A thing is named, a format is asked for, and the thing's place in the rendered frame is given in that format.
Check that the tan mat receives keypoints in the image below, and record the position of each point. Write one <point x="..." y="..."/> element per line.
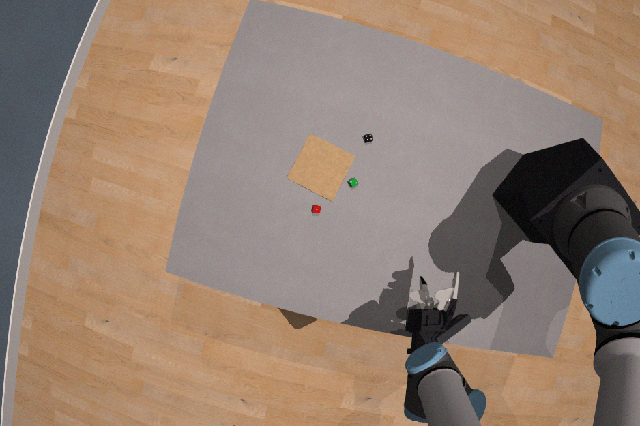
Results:
<point x="321" y="167"/>

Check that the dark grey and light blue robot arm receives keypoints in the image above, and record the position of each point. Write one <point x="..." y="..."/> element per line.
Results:
<point x="592" y="230"/>

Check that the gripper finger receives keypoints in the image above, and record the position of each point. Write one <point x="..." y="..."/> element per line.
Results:
<point x="447" y="299"/>
<point x="422" y="296"/>

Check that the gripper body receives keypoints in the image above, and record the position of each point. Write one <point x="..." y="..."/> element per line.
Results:
<point x="419" y="321"/>

